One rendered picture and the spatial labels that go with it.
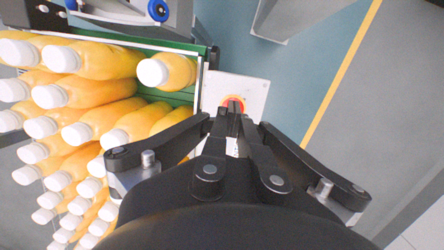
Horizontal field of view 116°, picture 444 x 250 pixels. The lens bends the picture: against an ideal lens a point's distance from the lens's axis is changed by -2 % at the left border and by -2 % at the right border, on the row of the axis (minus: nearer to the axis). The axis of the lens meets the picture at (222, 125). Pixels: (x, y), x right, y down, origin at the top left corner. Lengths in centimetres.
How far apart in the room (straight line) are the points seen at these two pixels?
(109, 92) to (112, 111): 5
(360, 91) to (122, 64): 169
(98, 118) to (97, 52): 12
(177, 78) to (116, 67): 15
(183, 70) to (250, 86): 12
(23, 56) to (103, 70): 10
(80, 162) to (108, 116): 15
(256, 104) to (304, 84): 124
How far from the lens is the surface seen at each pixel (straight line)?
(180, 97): 46
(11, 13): 59
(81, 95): 39
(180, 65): 28
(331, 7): 76
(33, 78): 45
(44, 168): 54
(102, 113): 39
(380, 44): 178
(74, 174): 49
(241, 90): 23
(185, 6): 50
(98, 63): 35
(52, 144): 48
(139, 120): 35
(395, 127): 209
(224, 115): 15
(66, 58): 33
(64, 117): 43
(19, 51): 39
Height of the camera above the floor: 133
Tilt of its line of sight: 69 degrees down
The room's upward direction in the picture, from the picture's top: 170 degrees counter-clockwise
